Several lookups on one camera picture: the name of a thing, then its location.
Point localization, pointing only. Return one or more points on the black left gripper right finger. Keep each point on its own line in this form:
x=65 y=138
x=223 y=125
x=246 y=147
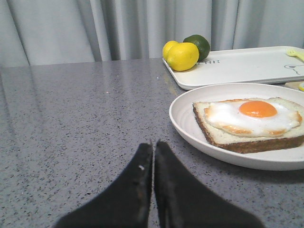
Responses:
x=184 y=202

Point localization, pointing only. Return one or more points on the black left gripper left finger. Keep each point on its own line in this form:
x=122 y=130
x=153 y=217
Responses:
x=123 y=204

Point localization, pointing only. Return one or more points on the white round plate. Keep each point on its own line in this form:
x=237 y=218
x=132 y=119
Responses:
x=183 y=119

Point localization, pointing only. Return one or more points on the bottom bread slice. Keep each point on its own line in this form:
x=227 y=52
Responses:
x=241 y=144

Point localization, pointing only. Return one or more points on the white rectangular tray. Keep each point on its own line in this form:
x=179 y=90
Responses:
x=269 y=65

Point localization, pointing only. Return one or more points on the fried egg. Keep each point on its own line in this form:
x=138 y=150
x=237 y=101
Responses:
x=252 y=118

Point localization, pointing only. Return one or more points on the front yellow lemon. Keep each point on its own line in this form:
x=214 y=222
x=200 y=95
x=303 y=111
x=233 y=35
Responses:
x=182 y=56

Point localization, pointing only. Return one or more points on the yellow lemon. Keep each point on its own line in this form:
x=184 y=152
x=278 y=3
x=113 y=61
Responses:
x=182 y=56
x=167 y=47

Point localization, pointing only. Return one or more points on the green lime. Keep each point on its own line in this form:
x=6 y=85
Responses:
x=202 y=45

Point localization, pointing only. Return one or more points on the rear yellow lemon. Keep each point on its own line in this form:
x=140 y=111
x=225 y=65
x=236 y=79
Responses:
x=167 y=47

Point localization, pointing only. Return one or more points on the wooden cutting board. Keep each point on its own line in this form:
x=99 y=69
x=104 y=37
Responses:
x=293 y=85

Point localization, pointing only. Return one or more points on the lemon slice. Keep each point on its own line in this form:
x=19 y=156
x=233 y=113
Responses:
x=301 y=86

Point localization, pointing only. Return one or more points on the yellow plastic fork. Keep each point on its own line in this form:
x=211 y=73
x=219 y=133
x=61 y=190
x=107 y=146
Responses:
x=294 y=53

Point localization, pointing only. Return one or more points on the grey curtain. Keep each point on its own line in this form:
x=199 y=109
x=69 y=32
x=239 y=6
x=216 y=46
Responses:
x=43 y=32

